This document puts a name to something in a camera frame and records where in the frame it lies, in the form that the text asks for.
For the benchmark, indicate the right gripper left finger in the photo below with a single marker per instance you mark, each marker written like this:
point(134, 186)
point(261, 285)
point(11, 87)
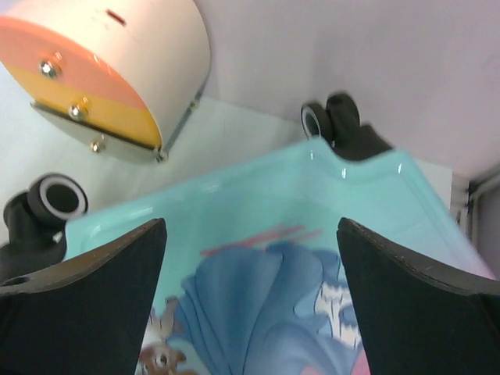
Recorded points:
point(85, 315)

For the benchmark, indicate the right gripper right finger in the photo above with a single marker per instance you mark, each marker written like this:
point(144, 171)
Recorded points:
point(417, 315)

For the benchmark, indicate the pink and teal kids suitcase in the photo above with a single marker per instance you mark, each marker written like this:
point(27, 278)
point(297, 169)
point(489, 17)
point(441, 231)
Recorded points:
point(252, 280)

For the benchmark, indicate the cream round drawer cabinet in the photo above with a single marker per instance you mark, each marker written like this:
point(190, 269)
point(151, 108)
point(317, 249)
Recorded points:
point(118, 76)

